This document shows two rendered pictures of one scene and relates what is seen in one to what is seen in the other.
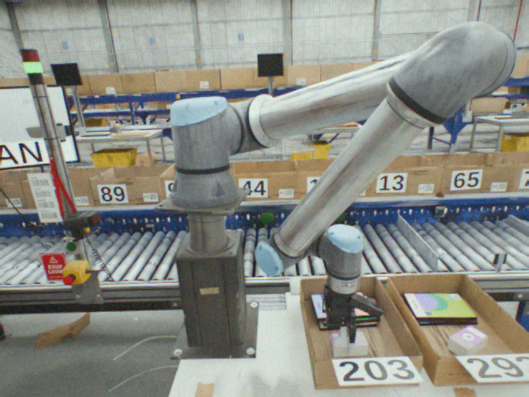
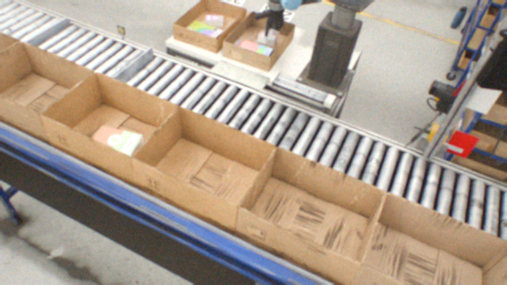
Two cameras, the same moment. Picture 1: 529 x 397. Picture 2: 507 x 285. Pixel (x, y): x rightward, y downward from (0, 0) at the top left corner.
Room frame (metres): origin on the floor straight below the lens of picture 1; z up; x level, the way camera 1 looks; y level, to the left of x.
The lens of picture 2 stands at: (2.75, 0.42, 2.06)
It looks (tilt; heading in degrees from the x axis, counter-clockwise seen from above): 47 degrees down; 199
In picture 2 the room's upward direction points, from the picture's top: 8 degrees clockwise
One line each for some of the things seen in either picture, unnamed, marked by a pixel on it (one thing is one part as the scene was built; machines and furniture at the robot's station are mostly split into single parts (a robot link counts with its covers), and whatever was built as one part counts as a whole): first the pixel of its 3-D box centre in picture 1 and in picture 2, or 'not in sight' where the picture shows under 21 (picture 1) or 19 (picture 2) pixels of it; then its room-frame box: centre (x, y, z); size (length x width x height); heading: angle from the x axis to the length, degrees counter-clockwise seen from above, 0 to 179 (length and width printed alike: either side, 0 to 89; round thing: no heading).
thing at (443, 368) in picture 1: (451, 321); (211, 23); (0.86, -0.57, 0.80); 0.38 x 0.28 x 0.10; 0
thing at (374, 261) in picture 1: (367, 249); (164, 97); (1.48, -0.50, 0.72); 0.52 x 0.05 x 0.05; 178
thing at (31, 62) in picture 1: (31, 63); not in sight; (1.25, 0.76, 1.62); 0.05 x 0.05 x 0.06
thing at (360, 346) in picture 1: (348, 344); (267, 39); (0.81, -0.23, 0.78); 0.10 x 0.06 x 0.05; 92
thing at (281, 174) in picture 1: (264, 180); (205, 167); (1.95, -0.01, 0.96); 0.39 x 0.29 x 0.17; 88
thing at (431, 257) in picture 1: (415, 241); (125, 76); (1.48, -0.72, 0.76); 0.46 x 0.01 x 0.09; 178
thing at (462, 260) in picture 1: (447, 246); (101, 71); (1.47, -0.89, 0.72); 0.52 x 0.05 x 0.05; 178
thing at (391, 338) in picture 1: (350, 323); (260, 39); (0.87, -0.25, 0.80); 0.38 x 0.28 x 0.10; 0
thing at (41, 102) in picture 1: (68, 205); (464, 95); (1.25, 0.76, 1.11); 0.12 x 0.05 x 0.88; 88
